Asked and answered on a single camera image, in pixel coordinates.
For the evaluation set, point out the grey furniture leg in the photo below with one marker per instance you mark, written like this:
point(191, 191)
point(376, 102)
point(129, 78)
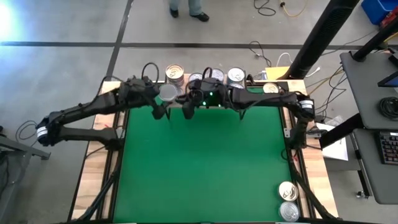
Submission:
point(25, 150)

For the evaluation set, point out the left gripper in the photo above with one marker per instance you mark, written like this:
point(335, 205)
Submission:
point(149, 93)

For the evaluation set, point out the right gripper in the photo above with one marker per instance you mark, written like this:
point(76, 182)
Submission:
point(196, 93)

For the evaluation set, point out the wooden shelf black frame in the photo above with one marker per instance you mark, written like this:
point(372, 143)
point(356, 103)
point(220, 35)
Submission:
point(171, 104)

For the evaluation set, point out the black diagonal bar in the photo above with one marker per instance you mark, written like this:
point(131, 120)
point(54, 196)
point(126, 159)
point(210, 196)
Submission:
point(340, 130)

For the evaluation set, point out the person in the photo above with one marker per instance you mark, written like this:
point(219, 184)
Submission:
point(196, 6)

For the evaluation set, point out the black pole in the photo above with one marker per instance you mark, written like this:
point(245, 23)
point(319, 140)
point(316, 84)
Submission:
point(377, 39)

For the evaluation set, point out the yellow box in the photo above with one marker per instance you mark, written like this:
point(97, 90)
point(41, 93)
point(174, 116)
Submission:
point(276, 71)

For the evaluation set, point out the silver lid seafood can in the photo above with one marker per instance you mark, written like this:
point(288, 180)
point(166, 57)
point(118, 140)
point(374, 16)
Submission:
point(168, 92)
point(195, 76)
point(288, 211)

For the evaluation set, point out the blue bin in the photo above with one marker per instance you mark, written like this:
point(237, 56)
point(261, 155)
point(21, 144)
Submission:
point(373, 9)

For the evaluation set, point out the yellow blue label can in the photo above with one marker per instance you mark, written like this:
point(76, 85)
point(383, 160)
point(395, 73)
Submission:
point(235, 74)

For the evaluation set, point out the black table frame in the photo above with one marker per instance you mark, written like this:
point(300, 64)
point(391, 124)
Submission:
point(109, 174)

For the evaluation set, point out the black diagonal frame strut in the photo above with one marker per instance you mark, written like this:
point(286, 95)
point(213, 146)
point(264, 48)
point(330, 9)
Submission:
point(101, 194)
point(311, 196)

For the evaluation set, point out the grey bracket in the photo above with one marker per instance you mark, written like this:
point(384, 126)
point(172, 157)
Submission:
point(312, 133)

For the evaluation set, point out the green table mat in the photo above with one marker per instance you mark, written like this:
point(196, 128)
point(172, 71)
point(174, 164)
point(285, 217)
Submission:
point(202, 171)

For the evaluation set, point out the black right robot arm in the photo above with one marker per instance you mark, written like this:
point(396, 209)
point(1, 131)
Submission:
point(267, 98)

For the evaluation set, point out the gold lid seafood can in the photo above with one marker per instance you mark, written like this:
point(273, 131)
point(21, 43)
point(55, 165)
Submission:
point(174, 73)

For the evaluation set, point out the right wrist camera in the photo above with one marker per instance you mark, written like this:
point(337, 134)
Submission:
point(188, 112)

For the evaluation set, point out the blue albacore tuna can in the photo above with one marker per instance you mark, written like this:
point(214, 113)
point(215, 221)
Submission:
point(218, 74)

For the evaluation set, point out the grey desk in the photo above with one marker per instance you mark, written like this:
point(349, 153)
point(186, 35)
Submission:
point(376, 180)
point(367, 93)

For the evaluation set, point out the flat seafood can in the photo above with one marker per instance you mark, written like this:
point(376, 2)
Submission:
point(270, 88)

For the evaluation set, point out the white paper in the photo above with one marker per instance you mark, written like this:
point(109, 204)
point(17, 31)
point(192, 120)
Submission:
point(335, 149)

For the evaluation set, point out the black keyboard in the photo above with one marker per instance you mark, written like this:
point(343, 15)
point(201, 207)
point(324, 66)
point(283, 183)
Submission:
point(388, 147)

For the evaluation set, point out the black perforated tower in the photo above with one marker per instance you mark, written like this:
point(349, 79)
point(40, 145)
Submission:
point(323, 34)

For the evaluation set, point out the red box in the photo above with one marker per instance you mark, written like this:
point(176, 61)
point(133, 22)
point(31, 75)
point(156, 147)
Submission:
point(391, 18)

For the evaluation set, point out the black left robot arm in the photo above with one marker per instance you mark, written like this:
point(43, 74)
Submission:
point(93, 105)

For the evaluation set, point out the dark tablet screen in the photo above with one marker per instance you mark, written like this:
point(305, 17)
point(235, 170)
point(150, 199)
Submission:
point(389, 80)

